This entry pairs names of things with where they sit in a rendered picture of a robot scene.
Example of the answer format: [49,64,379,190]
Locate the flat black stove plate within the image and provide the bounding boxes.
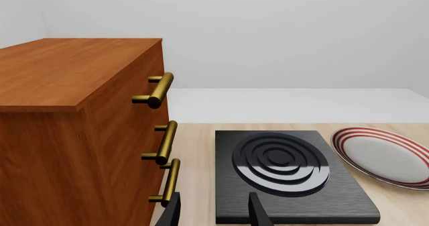
[214,129,381,225]

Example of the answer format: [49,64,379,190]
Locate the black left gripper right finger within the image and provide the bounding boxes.
[248,192,275,226]

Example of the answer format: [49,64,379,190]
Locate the brass drawer handle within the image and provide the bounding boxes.
[147,158,182,208]
[131,71,175,109]
[141,119,178,166]

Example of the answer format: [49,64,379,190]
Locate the white plate with red rings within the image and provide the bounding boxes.
[330,126,429,191]

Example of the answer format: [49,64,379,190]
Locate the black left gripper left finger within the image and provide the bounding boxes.
[155,191,182,226]

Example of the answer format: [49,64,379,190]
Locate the wooden cabinet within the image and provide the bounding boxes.
[0,37,172,226]

